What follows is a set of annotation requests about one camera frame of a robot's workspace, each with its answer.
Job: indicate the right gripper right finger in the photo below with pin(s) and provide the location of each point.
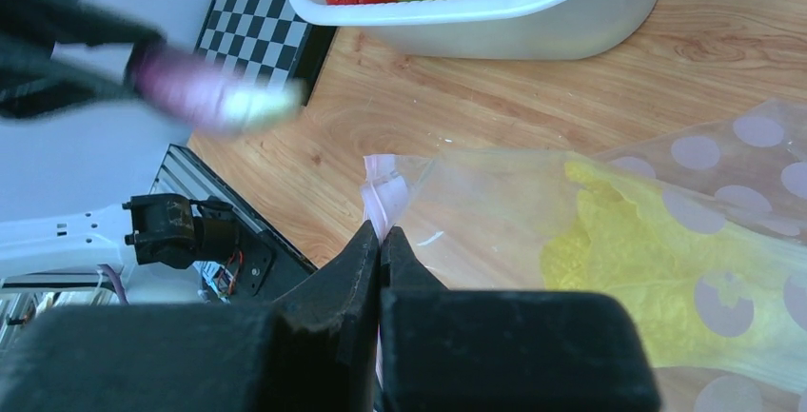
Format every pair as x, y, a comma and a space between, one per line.
504, 350

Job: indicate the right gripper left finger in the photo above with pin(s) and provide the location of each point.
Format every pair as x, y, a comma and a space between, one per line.
312, 349

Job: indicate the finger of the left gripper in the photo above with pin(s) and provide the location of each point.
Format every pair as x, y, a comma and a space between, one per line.
33, 83

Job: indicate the purple toy eggplant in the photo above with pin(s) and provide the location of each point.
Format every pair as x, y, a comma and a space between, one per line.
206, 96

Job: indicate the yellow toy cabbage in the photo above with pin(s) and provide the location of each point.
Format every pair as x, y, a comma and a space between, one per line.
703, 291

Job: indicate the clear pink zip bag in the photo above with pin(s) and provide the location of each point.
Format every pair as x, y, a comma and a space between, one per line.
480, 218

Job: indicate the white plastic basket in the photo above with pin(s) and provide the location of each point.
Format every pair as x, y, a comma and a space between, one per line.
490, 29

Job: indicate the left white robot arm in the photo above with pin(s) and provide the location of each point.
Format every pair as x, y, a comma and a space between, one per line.
103, 238

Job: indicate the black white checkerboard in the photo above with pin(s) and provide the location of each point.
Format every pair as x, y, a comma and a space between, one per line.
265, 40

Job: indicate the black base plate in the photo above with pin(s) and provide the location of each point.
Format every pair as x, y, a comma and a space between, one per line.
266, 266

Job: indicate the silver aluminium frame rail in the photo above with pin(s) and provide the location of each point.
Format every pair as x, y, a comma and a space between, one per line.
185, 173

